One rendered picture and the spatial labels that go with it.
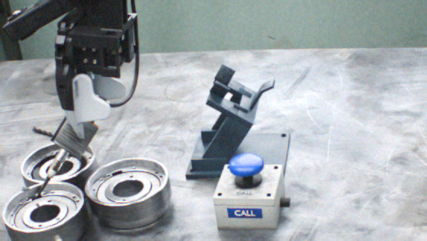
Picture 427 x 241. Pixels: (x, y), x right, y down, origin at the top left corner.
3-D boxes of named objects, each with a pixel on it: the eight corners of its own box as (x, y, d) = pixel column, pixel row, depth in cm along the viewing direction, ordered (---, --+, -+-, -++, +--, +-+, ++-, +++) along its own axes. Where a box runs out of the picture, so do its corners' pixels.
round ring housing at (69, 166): (30, 172, 100) (24, 148, 98) (101, 159, 100) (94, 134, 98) (25, 213, 90) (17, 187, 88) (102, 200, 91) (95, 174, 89)
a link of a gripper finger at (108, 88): (125, 129, 91) (117, 69, 85) (82, 123, 92) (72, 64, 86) (132, 114, 93) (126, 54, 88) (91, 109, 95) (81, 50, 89)
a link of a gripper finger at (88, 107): (108, 152, 86) (106, 80, 82) (64, 146, 87) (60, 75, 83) (117, 142, 88) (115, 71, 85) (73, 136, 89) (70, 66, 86)
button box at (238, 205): (217, 229, 83) (211, 195, 81) (229, 194, 89) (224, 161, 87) (286, 231, 81) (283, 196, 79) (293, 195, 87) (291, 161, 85)
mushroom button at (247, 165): (229, 204, 83) (225, 168, 80) (236, 184, 86) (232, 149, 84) (264, 205, 82) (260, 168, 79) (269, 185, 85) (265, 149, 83)
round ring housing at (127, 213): (187, 213, 87) (181, 185, 85) (107, 242, 83) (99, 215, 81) (155, 175, 95) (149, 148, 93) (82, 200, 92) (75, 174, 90)
